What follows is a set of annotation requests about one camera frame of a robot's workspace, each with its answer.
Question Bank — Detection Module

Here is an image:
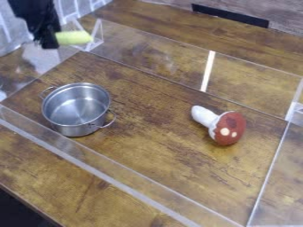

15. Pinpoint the black strip on table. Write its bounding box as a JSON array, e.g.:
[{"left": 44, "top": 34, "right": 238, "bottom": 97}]
[{"left": 191, "top": 4, "right": 270, "bottom": 28}]

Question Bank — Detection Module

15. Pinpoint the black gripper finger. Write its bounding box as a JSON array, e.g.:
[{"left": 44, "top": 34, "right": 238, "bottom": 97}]
[
  {"left": 39, "top": 27, "right": 59, "bottom": 49},
  {"left": 52, "top": 17, "right": 61, "bottom": 32}
]

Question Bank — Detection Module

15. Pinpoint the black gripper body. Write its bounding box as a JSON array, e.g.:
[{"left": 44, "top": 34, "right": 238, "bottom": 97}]
[{"left": 7, "top": 0, "right": 59, "bottom": 40}]

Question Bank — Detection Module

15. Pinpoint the small steel pot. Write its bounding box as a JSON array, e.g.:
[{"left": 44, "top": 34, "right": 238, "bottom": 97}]
[{"left": 39, "top": 82, "right": 116, "bottom": 137}]

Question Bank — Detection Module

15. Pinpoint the red toy mushroom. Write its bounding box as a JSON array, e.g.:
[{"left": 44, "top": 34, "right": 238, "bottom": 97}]
[{"left": 191, "top": 106, "right": 246, "bottom": 145}]

